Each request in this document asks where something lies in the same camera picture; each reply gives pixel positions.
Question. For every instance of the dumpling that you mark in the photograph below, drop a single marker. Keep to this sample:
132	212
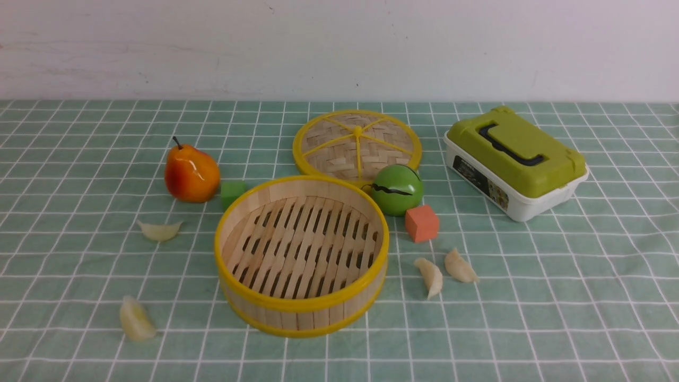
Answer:
460	269
159	232
432	276
134	321

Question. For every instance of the woven bamboo steamer lid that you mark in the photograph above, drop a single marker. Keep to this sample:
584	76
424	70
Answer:
354	145

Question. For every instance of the bamboo steamer tray yellow rim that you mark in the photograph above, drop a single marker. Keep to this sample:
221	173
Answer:
302	256

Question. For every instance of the green toy apple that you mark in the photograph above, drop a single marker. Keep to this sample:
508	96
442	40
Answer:
396	189

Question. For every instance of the orange foam cube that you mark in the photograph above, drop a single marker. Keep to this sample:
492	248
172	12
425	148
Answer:
421	223

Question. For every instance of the green foam cube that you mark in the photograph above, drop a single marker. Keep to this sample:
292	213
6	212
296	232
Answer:
230	191

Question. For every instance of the orange red toy pear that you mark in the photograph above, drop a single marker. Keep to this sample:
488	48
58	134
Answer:
190	174

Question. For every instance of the green lidded white box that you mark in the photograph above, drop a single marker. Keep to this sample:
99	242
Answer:
517	166

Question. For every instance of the green checkered tablecloth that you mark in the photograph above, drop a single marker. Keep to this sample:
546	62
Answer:
587	291

